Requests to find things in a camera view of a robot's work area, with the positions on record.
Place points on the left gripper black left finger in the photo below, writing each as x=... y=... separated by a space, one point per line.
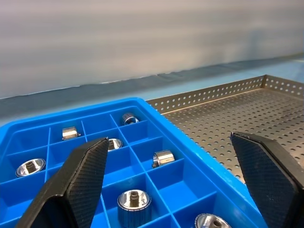
x=71 y=190

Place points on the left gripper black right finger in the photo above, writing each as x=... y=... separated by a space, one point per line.
x=273 y=185

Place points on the blue compartment tray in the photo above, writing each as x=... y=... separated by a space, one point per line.
x=183 y=190

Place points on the perforated metal tray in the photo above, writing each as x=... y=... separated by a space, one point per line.
x=237 y=114

